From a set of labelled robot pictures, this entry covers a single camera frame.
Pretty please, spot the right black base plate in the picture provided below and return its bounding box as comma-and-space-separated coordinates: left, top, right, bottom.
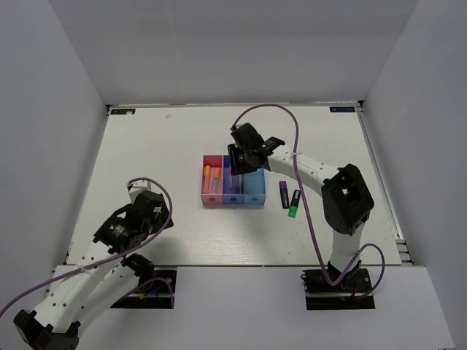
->
301, 268, 376, 311

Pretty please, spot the corner label sticker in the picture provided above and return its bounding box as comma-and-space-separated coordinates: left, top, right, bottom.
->
329, 106, 355, 113
110, 109, 136, 115

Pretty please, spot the left corner label sticker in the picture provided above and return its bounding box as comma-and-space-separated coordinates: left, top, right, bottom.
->
110, 109, 136, 115

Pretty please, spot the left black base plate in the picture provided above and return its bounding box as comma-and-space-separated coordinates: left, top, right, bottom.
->
110, 269, 177, 309

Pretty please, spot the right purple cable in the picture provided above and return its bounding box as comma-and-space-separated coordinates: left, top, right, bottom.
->
230, 104, 386, 300

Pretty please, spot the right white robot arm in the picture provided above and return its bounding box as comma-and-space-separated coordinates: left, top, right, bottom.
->
228, 123, 374, 291

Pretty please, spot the purple cap black marker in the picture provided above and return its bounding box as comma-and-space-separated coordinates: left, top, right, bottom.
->
279, 181, 290, 209

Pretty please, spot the light blue container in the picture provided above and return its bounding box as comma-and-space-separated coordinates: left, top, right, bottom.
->
243, 168, 266, 206

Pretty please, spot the green cap black marker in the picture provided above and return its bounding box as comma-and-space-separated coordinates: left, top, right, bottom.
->
287, 190, 301, 218

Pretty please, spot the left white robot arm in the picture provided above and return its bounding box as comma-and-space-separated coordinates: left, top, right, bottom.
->
13, 190, 174, 349

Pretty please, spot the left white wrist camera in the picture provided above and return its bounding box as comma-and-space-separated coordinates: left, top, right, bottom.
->
127, 179, 151, 203

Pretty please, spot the red thin pen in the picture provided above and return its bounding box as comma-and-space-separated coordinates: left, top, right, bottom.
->
228, 164, 235, 193

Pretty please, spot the pink container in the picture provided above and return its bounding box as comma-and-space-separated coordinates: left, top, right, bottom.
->
201, 155, 223, 206

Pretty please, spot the right corner label sticker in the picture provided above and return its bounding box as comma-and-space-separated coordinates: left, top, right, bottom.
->
329, 106, 355, 113

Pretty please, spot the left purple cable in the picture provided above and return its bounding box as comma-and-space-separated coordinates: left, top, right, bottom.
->
0, 177, 174, 322

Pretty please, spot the purple cable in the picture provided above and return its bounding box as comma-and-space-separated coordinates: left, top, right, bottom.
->
230, 104, 386, 300
0, 177, 174, 322

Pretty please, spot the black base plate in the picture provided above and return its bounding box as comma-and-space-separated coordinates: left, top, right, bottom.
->
110, 269, 177, 309
301, 268, 376, 311

